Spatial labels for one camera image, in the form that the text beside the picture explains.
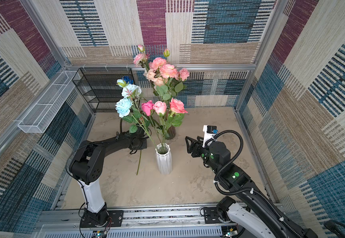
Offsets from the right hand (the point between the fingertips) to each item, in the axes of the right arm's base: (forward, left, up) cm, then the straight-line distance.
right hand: (193, 140), depth 70 cm
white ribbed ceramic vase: (-5, +14, -7) cm, 17 cm away
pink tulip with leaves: (+2, +31, -26) cm, 41 cm away
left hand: (+14, +29, -26) cm, 41 cm away
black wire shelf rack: (+51, +63, -6) cm, 81 cm away
